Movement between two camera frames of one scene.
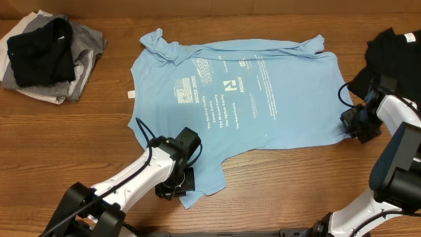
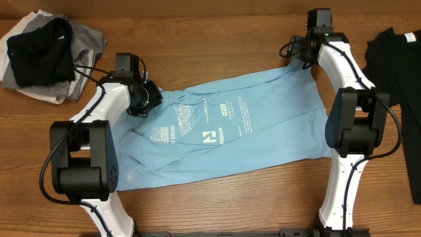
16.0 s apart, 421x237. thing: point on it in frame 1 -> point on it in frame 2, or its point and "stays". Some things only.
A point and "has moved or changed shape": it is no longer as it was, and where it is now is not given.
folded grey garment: [87, 44] stays
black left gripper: [163, 191] -> [156, 96]
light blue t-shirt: [237, 94] has moved or changed shape
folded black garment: [44, 55] stays
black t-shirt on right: [394, 54] stays
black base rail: [290, 232] stays
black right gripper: [346, 121] -> [294, 51]
